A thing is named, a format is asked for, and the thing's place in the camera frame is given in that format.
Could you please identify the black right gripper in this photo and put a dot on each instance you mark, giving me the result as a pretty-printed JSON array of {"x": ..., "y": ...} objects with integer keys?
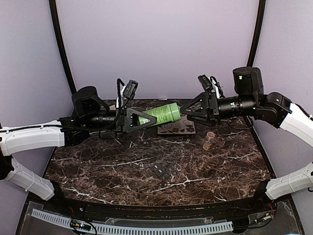
[{"x": 208, "y": 100}]

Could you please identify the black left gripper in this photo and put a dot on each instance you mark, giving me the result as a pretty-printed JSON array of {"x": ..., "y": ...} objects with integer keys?
[{"x": 124, "y": 120}]

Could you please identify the green labelled supplement bottle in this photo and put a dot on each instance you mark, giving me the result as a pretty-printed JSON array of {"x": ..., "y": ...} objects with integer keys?
[{"x": 165, "y": 114}]

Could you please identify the clear pill bottle green label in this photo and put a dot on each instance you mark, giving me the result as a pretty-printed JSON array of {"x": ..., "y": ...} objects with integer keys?
[{"x": 208, "y": 140}]

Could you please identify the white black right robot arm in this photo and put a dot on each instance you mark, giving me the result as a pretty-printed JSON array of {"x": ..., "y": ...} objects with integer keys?
[{"x": 273, "y": 108}]

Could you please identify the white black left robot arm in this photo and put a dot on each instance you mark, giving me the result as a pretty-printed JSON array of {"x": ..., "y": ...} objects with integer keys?
[{"x": 91, "y": 114}]

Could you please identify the square floral ceramic plate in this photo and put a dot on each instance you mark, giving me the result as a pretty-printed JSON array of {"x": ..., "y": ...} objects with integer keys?
[{"x": 181, "y": 127}]

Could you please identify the white slotted cable duct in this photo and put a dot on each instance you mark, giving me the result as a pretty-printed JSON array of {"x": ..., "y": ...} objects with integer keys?
[{"x": 132, "y": 227}]

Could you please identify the black right frame post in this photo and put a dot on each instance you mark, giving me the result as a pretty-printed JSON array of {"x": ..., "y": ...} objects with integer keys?
[{"x": 257, "y": 32}]

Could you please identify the black frame post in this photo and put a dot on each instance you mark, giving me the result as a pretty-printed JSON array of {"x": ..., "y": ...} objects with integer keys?
[
  {"x": 61, "y": 45},
  {"x": 257, "y": 32}
]

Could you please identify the black left frame post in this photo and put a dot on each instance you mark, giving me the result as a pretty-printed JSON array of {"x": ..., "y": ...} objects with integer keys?
[{"x": 61, "y": 45}]

